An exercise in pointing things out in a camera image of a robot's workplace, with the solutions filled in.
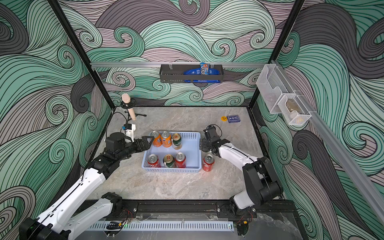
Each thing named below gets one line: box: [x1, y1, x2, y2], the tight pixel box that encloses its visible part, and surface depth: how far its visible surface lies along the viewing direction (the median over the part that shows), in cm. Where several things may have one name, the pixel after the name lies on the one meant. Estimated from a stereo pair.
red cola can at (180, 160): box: [174, 152, 187, 169], surface depth 83 cm
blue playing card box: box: [226, 114, 241, 123], surface depth 113 cm
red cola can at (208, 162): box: [202, 154, 215, 172], surface depth 82 cm
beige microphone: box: [121, 93, 136, 121], surface depth 89 cm
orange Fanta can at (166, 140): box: [161, 130, 172, 148], surface depth 92 cm
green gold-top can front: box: [163, 154, 175, 168], surface depth 81 cm
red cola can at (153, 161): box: [147, 153, 162, 168], surface depth 81 cm
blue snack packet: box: [183, 62, 221, 83], surface depth 94 cm
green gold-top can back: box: [172, 133, 182, 147], surface depth 92 cm
